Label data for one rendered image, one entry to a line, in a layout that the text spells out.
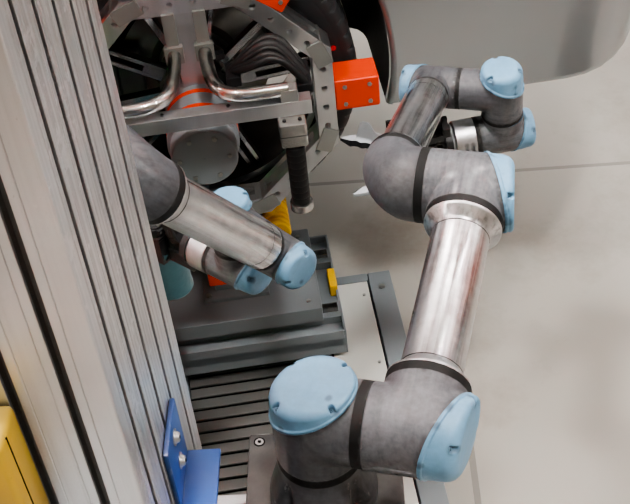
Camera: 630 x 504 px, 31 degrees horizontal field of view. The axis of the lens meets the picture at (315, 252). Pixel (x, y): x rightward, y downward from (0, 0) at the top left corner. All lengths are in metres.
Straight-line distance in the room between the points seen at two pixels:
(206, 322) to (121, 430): 1.80
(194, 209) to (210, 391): 1.25
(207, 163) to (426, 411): 0.91
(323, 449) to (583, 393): 1.46
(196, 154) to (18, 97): 1.45
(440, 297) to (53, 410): 0.74
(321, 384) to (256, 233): 0.36
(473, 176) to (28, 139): 1.01
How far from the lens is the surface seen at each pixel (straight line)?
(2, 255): 0.85
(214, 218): 1.67
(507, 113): 2.09
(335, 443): 1.47
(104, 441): 0.98
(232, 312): 2.77
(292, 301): 2.78
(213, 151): 2.19
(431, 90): 2.02
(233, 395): 2.81
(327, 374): 1.49
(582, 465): 2.73
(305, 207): 2.18
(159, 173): 1.57
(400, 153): 1.74
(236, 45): 2.36
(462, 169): 1.70
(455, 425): 1.44
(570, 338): 2.99
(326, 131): 2.36
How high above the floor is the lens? 2.14
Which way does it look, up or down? 41 degrees down
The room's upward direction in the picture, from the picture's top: 6 degrees counter-clockwise
